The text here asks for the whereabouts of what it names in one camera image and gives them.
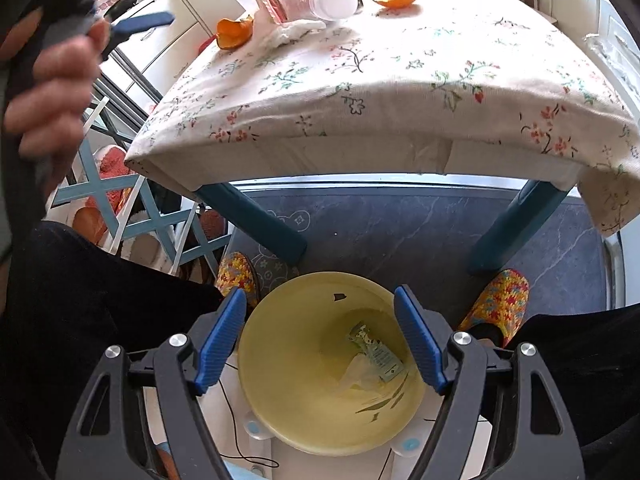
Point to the white paper towel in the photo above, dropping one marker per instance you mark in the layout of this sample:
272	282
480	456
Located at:
300	30

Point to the blue and white shoe rack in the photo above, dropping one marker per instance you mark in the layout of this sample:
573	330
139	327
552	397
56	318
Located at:
100	192

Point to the clear plastic bottle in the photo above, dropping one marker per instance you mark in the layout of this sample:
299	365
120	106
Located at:
330	2

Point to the person's leg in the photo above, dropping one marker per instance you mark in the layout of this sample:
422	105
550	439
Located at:
100	300
590	360

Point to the group of house slippers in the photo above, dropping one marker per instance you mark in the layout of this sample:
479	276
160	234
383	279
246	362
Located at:
112	170

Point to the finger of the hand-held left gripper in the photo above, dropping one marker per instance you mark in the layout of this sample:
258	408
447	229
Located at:
150	20

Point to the clear plastic film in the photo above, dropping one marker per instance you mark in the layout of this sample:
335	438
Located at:
607	60

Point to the yellow plastic bin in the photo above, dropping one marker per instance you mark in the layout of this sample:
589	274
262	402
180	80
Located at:
300	360

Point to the blue wooden table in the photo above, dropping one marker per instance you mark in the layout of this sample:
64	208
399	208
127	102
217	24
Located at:
260	225

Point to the clear plastic bag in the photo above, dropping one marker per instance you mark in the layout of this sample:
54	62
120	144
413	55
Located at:
357	377

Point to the white kitchen cabinets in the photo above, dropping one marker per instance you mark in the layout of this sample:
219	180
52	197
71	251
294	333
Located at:
165	50

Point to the green drink carton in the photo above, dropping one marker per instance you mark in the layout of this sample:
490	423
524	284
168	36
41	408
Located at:
375	352

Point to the person's left hand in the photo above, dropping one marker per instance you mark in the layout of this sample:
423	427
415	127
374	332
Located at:
60	90

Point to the red plastic dustpan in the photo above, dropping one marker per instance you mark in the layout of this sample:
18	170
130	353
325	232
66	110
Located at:
207	45

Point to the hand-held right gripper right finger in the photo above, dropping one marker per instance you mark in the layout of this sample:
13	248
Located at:
420	340

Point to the person's left leg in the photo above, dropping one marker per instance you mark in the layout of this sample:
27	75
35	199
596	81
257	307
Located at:
100	300

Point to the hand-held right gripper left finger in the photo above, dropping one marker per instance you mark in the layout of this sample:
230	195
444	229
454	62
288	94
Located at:
220	340

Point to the person's right leg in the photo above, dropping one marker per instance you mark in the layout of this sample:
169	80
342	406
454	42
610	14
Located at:
590	360

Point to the colourful crochet slipper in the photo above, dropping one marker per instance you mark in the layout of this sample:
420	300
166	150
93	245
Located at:
500	300
235	272

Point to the floral tablecloth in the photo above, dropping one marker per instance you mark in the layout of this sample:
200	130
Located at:
375	85

